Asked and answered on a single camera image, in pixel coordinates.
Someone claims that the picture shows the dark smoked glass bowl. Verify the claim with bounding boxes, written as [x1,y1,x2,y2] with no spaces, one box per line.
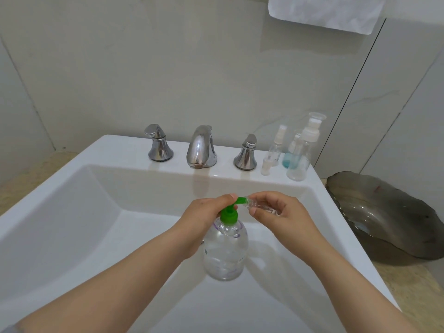
[325,171,444,262]

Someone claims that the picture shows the person's right hand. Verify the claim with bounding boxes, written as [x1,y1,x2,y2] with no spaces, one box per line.
[248,191,327,254]

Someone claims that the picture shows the white ceramic sink basin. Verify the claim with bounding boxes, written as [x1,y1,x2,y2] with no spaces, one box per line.
[0,134,402,333]

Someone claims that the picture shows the small bottle with blue liquid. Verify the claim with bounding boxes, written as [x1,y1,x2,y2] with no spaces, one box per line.
[281,130,303,170]

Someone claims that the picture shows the person's left hand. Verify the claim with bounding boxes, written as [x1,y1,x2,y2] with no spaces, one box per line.
[172,194,239,260]

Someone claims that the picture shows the person's left forearm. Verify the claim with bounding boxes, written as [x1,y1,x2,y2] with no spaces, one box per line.
[13,227,195,333]

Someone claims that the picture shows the clear soap bottle green pump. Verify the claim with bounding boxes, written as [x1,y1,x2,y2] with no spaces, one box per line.
[203,195,250,282]

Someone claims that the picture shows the chrome faucet spout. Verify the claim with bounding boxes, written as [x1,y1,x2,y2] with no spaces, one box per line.
[186,125,218,169]

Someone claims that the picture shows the small clear plastic bottle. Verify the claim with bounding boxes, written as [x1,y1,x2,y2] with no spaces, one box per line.
[242,196,281,216]

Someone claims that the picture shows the clear plastic bottle cap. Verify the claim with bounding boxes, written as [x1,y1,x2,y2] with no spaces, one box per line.
[308,112,327,136]

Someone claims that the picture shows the clear spray bottle white nozzle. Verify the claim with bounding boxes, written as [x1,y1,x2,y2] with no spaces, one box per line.
[269,125,288,167]

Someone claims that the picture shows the person's right forearm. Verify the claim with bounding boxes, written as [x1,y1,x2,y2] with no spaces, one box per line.
[301,236,422,333]

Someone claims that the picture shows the white towel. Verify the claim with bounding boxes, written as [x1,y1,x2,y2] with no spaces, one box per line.
[268,0,388,35]

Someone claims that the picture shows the clear pump bottle white head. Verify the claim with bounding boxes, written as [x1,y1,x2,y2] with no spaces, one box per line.
[286,118,320,182]

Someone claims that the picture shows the chrome faucet handle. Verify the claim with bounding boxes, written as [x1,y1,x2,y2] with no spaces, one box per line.
[144,123,174,162]
[233,134,258,171]

